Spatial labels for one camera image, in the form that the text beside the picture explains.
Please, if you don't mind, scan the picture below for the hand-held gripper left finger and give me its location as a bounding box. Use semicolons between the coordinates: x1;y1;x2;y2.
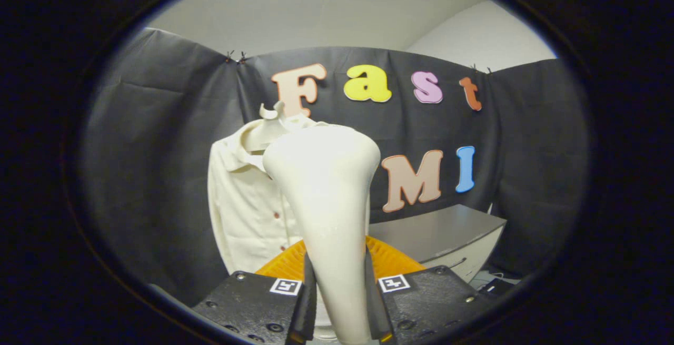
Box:
192;239;318;345

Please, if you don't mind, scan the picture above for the black backdrop cloth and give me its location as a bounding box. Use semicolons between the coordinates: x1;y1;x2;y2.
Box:
79;28;589;306

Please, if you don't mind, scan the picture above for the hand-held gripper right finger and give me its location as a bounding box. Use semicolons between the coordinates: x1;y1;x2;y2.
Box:
364;235;498;344

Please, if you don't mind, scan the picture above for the black box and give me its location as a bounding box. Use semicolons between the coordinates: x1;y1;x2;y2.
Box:
477;278;514;297

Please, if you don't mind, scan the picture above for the white clothes hanger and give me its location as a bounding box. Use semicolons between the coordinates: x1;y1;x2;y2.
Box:
259;102;289;148

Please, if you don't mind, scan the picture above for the cream button-up shirt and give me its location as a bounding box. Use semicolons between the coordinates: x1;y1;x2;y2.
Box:
208;115;369;274

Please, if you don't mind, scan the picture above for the grey and beige cabinet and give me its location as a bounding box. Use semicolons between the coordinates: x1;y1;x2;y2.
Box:
367;204;507;283

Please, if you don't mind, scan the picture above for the white garment steamer head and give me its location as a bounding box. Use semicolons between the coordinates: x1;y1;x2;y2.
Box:
262;124;381;345

